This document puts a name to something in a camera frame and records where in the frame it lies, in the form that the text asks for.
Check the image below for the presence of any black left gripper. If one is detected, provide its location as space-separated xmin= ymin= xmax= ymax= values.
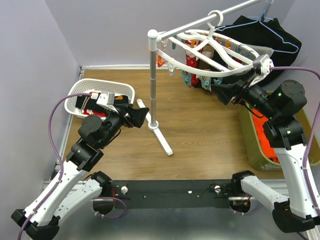
xmin=98 ymin=103 xmax=150 ymax=149

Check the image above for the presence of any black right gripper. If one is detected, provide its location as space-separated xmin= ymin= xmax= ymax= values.
xmin=211 ymin=66 xmax=280 ymax=119

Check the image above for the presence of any teal clothes peg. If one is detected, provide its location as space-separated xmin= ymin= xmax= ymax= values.
xmin=199 ymin=76 xmax=212 ymax=92

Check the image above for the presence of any white round sock hanger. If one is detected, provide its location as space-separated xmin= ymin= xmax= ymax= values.
xmin=147 ymin=10 xmax=261 ymax=90

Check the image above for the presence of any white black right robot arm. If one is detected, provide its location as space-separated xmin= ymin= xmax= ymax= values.
xmin=211 ymin=79 xmax=320 ymax=233

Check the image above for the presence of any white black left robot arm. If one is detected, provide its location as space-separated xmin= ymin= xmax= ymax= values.
xmin=11 ymin=103 xmax=149 ymax=240

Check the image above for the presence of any socks pile in basket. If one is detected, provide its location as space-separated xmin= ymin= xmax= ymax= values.
xmin=74 ymin=93 xmax=133 ymax=118

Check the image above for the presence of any navy santa sock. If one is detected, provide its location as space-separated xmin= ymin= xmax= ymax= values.
xmin=192 ymin=46 xmax=241 ymax=88

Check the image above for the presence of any orange cloth in bin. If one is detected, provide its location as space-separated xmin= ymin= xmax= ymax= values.
xmin=251 ymin=109 xmax=280 ymax=164

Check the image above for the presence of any cream brown striped sock back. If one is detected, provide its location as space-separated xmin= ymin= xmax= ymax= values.
xmin=197 ymin=44 xmax=215 ymax=71

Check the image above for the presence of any red santa sock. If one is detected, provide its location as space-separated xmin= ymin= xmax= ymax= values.
xmin=184 ymin=39 xmax=202 ymax=68

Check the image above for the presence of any grey hanging garment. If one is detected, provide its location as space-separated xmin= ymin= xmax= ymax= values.
xmin=252 ymin=45 xmax=274 ymax=62

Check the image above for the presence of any green plastic bin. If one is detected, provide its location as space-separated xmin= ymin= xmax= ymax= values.
xmin=239 ymin=90 xmax=307 ymax=172

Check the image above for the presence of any black hanging garment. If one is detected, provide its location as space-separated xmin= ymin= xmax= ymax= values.
xmin=215 ymin=15 xmax=302 ymax=67

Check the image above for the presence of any silver drying rack stand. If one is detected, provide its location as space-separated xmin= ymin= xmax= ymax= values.
xmin=136 ymin=0 xmax=266 ymax=156

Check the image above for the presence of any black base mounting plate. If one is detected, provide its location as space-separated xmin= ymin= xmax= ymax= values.
xmin=92 ymin=179 xmax=248 ymax=214

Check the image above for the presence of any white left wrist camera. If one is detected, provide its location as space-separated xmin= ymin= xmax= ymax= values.
xmin=90 ymin=91 xmax=118 ymax=112

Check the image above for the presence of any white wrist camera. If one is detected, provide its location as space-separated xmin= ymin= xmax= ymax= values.
xmin=90 ymin=91 xmax=118 ymax=112
xmin=252 ymin=54 xmax=274 ymax=75

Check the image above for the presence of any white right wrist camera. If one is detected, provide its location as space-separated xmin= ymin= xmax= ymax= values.
xmin=252 ymin=54 xmax=274 ymax=75

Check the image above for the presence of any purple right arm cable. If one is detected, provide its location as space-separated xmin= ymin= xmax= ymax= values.
xmin=268 ymin=65 xmax=320 ymax=240

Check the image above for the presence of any light blue wire hanger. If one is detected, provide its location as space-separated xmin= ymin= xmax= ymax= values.
xmin=219 ymin=0 xmax=300 ymax=55

